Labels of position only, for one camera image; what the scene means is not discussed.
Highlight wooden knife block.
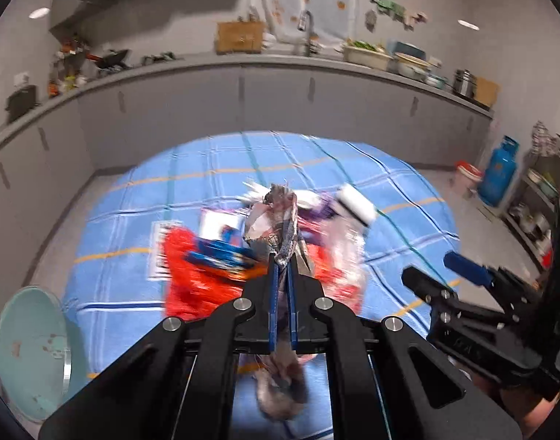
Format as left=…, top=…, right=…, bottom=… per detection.
left=216, top=21, right=267, bottom=54

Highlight green wall sticker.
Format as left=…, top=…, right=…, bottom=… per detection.
left=369, top=0, right=432, bottom=26

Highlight person's right hand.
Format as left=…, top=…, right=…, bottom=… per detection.
left=465, top=367, right=560, bottom=439

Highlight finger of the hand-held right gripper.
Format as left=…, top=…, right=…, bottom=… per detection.
left=401, top=266, right=510, bottom=331
left=444, top=251, right=544, bottom=304

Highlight steel kitchen faucet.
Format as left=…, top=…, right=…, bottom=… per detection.
left=298, top=10, right=322, bottom=56

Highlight grey kitchen counter cabinets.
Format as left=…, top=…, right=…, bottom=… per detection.
left=0, top=50, right=496, bottom=280

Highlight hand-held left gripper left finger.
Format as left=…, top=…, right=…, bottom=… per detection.
left=38, top=257, right=281, bottom=440

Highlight metal storage rack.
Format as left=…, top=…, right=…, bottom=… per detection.
left=500, top=151, right=560, bottom=276

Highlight blue plaid tablecloth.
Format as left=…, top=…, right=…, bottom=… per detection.
left=62, top=131, right=461, bottom=440

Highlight blue gas cylinder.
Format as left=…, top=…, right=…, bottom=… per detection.
left=479, top=135, right=520, bottom=208

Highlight grey blue plastic box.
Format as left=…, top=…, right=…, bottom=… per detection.
left=387, top=41, right=430, bottom=61

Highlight red snack packet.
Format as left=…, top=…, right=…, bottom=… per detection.
left=162, top=225, right=269, bottom=322

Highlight red white plastic wrapper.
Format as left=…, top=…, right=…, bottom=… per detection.
left=316, top=219, right=369, bottom=318

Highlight purple snack wrapper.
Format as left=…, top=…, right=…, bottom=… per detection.
left=303, top=192, right=342, bottom=243

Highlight white snack packet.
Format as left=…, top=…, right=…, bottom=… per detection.
left=241, top=179, right=272, bottom=207

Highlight gas stove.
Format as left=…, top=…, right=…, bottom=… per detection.
left=97, top=50, right=180, bottom=74

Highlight cardboard box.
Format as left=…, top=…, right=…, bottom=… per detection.
left=473, top=77, right=500, bottom=108

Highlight green vegetables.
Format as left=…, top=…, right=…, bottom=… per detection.
left=346, top=39, right=386, bottom=52

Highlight red white bucket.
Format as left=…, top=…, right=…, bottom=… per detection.
left=452, top=160, right=485, bottom=199

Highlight black wok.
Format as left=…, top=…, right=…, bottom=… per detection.
left=85, top=49, right=129, bottom=72

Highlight patterned cloth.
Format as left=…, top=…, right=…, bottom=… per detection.
left=531, top=121, right=560, bottom=157

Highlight white small box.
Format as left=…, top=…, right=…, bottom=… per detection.
left=336, top=183, right=378, bottom=227

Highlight steel pot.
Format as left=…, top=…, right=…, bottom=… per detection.
left=453, top=69, right=478, bottom=99

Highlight silver foil wrapper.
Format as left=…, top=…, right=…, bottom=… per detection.
left=242, top=182, right=318, bottom=423

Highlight white enamel basin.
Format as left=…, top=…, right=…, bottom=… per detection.
left=394, top=54, right=434, bottom=78

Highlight spice rack with bottles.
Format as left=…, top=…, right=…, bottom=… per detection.
left=51, top=37, right=91, bottom=97

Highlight teal round waste bin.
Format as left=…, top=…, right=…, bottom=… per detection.
left=0, top=285, right=91, bottom=424

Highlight beige plastic basin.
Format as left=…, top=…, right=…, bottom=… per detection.
left=342, top=43, right=395, bottom=70

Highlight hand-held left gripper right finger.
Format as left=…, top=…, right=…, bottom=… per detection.
left=287, top=261, right=523, bottom=440

